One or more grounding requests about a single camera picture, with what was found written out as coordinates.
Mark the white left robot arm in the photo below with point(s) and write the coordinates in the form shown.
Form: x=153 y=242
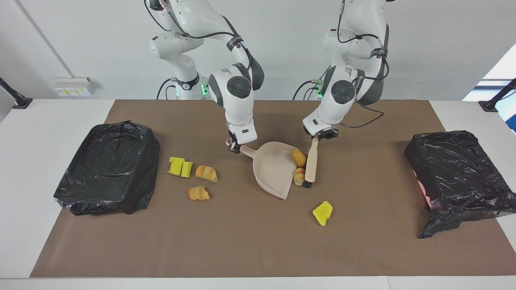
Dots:
x=342 y=104

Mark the brown bread roll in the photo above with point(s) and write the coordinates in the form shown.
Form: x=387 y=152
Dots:
x=298 y=158

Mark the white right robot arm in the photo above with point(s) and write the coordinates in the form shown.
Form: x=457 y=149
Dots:
x=238 y=108

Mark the striped croissant piece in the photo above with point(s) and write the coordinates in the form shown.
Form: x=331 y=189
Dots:
x=198 y=193
x=206 y=173

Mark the black bag lined pink bin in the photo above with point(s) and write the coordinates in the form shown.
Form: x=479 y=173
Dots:
x=459 y=177

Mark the white wall power socket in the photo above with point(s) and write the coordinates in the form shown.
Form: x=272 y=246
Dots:
x=72 y=86

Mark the yellow sponge piece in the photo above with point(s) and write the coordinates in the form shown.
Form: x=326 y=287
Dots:
x=176 y=166
x=187 y=169

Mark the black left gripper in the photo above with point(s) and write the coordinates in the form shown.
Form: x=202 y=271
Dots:
x=328 y=133

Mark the black clamp stand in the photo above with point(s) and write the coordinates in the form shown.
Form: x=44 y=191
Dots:
x=498 y=98
x=12 y=96

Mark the brown table mat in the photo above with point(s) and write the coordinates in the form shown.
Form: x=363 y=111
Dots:
x=363 y=249

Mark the large yellow sponge chunk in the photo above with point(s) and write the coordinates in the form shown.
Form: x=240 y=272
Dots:
x=323 y=212

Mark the beige hand brush black bristles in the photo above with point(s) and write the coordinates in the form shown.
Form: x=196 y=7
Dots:
x=311 y=161

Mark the orange striped bread piece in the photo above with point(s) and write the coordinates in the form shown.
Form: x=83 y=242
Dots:
x=298 y=176

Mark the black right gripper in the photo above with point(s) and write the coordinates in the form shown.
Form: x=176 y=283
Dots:
x=232 y=133

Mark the beige plastic dustpan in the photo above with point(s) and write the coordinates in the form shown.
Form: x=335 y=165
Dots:
x=274 y=169

